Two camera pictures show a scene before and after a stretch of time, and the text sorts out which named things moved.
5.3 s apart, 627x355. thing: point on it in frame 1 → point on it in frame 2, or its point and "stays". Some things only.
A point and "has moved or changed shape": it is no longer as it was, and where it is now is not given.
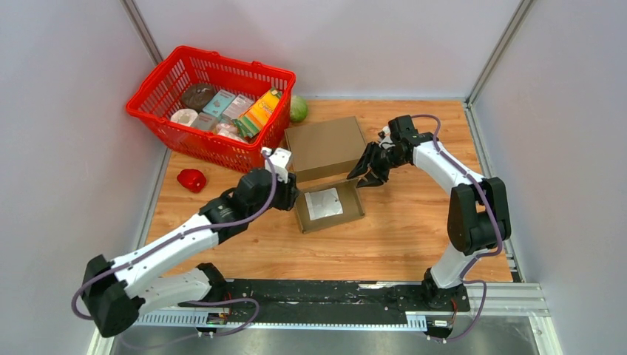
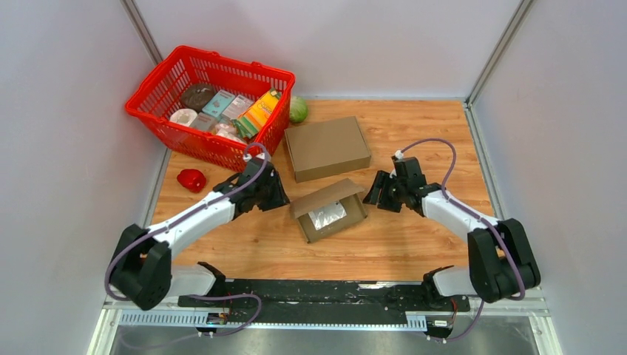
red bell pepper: [192, 180] stays
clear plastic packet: [324, 203] has moved or changed shape
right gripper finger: [365, 162] → [373, 196]
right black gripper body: [387, 159] → [391, 197]
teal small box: [217, 105] stays
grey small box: [237, 107] stays
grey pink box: [205, 121] stays
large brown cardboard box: [326, 150] stays
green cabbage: [299, 109] stays
